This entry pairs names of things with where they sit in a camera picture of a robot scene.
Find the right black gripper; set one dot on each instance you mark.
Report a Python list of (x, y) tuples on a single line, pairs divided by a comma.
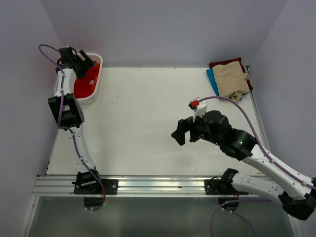
[(184, 126)]

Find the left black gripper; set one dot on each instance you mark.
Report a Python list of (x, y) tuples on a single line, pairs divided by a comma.
[(87, 64)]

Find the red t shirt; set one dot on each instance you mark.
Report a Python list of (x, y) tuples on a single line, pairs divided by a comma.
[(86, 86)]

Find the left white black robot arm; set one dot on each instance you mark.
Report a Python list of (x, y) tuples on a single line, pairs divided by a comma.
[(69, 117)]

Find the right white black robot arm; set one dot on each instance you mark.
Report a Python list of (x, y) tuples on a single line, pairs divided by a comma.
[(295, 192)]

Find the white plastic basket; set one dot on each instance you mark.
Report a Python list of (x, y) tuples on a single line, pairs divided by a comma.
[(64, 89)]

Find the blue folded t shirt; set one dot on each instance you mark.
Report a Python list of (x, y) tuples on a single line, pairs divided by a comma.
[(212, 81)]

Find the beige folded t shirt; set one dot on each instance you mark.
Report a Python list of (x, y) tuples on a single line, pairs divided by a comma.
[(231, 80)]

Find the maroon folded t shirt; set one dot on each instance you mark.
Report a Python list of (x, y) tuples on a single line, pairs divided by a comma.
[(213, 64)]

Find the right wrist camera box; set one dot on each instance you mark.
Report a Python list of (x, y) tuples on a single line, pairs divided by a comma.
[(198, 107)]

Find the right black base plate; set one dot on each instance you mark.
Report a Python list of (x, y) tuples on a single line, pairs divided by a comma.
[(215, 186)]

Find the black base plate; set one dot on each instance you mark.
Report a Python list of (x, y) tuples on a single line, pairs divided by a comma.
[(215, 186), (109, 186)]

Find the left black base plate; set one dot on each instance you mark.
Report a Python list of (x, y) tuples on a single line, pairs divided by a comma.
[(109, 186)]

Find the aluminium mounting rail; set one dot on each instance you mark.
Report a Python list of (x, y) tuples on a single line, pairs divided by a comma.
[(129, 186)]

